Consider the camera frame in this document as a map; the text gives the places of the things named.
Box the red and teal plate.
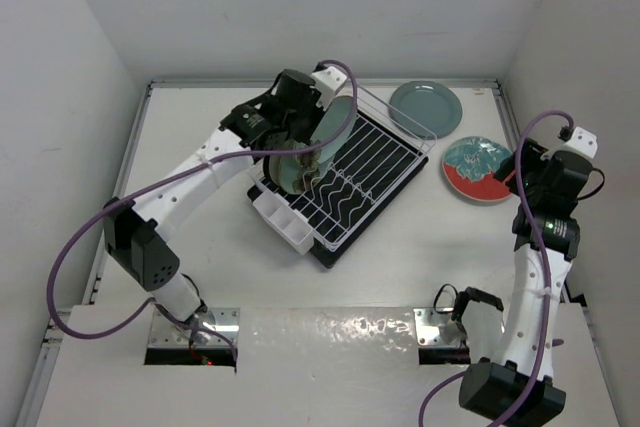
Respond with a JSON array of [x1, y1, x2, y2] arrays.
[[441, 136, 511, 203]]

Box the green plate with flower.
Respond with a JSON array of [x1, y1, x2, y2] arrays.
[[311, 96, 357, 163], [276, 152, 332, 195]]

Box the cream plate with branch design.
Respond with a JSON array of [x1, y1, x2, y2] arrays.
[[263, 155, 282, 187]]

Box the plain teal plate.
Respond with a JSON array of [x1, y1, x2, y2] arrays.
[[389, 81, 463, 139]]

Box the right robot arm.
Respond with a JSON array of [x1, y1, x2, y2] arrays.
[[448, 132, 597, 426]]

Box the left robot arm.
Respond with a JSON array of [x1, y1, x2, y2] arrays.
[[104, 67, 346, 323]]

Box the black drip tray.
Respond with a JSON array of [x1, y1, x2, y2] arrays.
[[247, 113, 429, 269]]

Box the white cutlery holder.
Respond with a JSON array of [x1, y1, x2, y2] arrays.
[[252, 191, 314, 255]]

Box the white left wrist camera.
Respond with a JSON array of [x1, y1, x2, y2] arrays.
[[310, 66, 348, 110]]

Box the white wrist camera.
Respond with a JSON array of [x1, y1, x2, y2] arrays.
[[557, 126, 598, 160], [310, 66, 348, 110]]

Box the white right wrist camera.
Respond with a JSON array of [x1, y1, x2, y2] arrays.
[[557, 126, 598, 160]]

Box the white wire dish rack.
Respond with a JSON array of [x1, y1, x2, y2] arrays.
[[247, 85, 437, 254]]

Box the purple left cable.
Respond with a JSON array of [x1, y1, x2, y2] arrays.
[[46, 59, 359, 363]]

